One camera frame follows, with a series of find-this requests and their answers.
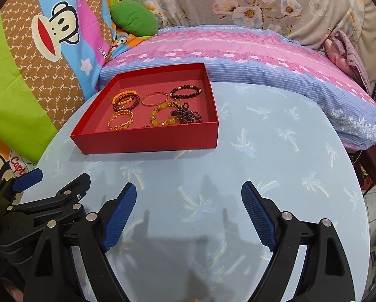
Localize yellow crystal bead bracelet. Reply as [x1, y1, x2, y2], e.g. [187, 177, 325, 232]
[149, 101, 181, 127]

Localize floral grey blanket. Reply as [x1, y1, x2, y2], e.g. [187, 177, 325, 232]
[134, 0, 376, 81]

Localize left hand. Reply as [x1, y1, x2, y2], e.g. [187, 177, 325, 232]
[3, 282, 24, 302]

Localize black bead bracelet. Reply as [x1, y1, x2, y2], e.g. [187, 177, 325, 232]
[169, 85, 203, 100]

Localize colourful monkey cartoon quilt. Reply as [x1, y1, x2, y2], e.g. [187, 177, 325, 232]
[0, 0, 142, 180]

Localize orange bead bracelet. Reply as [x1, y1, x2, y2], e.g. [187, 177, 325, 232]
[111, 89, 138, 107]

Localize thin gold bangle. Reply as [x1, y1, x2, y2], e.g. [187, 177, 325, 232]
[141, 91, 168, 106]

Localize green cushion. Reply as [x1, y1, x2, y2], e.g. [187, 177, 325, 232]
[110, 0, 158, 37]

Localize red jewelry tray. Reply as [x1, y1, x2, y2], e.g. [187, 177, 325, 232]
[70, 63, 219, 154]

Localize purple garnet bead strand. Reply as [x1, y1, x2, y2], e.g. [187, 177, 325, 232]
[170, 102, 202, 124]

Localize gold chain bracelet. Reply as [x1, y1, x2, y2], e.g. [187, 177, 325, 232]
[107, 109, 135, 131]

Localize pink and blue pillow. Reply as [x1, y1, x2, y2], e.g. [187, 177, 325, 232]
[97, 25, 376, 150]

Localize pink folded cloth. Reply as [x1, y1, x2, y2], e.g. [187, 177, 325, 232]
[324, 29, 373, 95]

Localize dark red bead bracelet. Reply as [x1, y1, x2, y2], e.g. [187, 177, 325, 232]
[113, 93, 141, 113]

